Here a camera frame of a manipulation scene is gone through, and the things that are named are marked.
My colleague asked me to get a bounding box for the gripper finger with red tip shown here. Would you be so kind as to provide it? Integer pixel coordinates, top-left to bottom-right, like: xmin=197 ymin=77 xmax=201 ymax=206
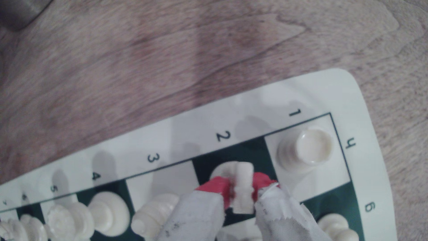
xmin=252 ymin=172 xmax=332 ymax=241
xmin=152 ymin=177 xmax=232 ymax=241

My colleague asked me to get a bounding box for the white knight chess piece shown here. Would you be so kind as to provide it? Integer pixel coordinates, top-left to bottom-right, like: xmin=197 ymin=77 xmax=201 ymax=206
xmin=211 ymin=162 xmax=256 ymax=215

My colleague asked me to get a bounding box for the white bishop chess piece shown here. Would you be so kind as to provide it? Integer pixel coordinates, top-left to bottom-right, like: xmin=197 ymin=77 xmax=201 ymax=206
xmin=131 ymin=193 xmax=181 ymax=240

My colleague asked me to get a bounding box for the white pawn chess piece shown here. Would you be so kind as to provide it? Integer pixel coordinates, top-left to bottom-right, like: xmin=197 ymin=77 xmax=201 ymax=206
xmin=318 ymin=214 xmax=360 ymax=241

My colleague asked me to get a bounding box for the white rook chess piece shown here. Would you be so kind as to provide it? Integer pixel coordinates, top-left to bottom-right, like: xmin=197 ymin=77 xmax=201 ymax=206
xmin=277 ymin=128 xmax=334 ymax=172

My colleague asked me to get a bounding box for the white queen chess piece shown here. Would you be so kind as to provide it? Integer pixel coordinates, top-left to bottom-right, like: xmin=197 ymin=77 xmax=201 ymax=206
xmin=45 ymin=191 xmax=130 ymax=241

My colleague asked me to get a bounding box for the green white chess mat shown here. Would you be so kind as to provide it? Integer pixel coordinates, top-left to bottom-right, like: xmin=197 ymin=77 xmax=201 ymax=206
xmin=0 ymin=69 xmax=398 ymax=241

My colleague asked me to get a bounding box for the white king chess piece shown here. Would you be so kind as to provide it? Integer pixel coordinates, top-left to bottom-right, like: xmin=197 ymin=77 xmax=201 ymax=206
xmin=0 ymin=214 xmax=47 ymax=241

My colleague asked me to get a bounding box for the metal cylinder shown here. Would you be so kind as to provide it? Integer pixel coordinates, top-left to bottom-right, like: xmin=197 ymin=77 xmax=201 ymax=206
xmin=0 ymin=0 xmax=54 ymax=32

